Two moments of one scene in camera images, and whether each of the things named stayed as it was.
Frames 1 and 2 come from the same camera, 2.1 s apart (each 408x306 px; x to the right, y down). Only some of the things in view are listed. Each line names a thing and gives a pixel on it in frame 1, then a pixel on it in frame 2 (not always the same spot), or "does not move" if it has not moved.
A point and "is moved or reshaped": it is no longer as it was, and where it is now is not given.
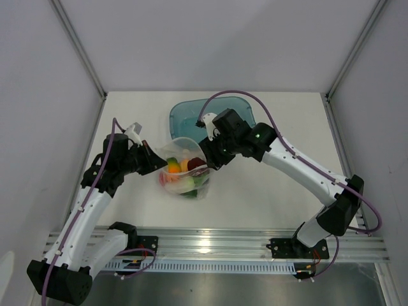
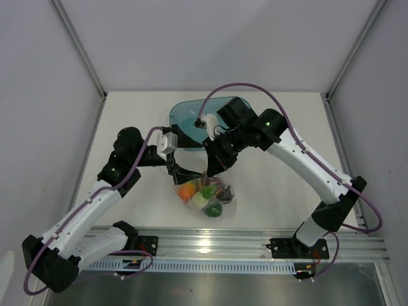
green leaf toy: (198, 180) -> (208, 191)
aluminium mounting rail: (234, 245) does not move
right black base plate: (291, 248) does not move
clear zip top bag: (187, 172) -> (210, 197)
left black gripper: (153, 161) -> (180, 175)
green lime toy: (190, 194) -> (213, 210)
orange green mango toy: (173, 166) is moved or reshaped
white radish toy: (184, 184) -> (198, 201)
